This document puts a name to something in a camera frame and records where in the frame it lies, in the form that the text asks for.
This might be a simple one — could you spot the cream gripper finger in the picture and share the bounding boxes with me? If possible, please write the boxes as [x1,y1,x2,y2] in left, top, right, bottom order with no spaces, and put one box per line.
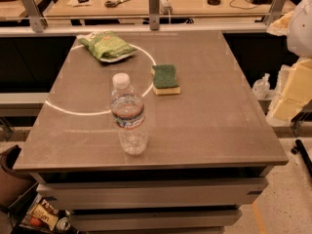
[268,58,312,122]
[267,11,293,36]

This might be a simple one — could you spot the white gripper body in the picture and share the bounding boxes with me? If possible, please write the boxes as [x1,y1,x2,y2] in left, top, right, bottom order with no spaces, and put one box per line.
[287,0,312,58]

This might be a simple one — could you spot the clear plastic water bottle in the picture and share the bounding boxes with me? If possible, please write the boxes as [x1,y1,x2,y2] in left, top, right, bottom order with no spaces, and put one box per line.
[110,73,148,155]

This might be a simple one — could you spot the small clear spray bottle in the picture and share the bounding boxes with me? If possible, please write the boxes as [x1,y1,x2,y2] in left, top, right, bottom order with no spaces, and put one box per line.
[253,73,270,100]

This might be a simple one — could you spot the black pole on floor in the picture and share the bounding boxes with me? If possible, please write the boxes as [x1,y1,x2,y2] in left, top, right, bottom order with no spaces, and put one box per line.
[291,139,312,177]

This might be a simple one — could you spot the green yellow sponge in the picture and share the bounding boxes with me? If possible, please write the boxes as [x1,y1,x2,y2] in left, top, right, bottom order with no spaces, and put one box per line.
[151,64,180,96]

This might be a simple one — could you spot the grey drawer cabinet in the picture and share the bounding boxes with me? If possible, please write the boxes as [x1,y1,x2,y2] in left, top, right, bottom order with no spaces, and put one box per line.
[37,177,268,233]

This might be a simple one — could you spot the green chip bag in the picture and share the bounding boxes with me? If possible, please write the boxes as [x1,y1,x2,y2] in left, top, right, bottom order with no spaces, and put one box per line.
[77,31,137,62]

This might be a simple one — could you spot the scissors on back desk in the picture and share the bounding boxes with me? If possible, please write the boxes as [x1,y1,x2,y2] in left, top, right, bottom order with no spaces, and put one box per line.
[104,0,132,8]

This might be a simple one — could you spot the snack box on floor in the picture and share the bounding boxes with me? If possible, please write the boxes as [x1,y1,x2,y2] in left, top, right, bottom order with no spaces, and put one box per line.
[30,202,59,230]

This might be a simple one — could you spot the brown trash bin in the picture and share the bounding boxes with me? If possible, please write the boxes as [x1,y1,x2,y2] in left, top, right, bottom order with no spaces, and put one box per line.
[0,145,35,208]

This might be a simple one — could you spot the black cable on desk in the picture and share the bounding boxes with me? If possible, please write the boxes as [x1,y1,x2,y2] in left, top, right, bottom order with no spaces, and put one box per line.
[228,0,253,11]

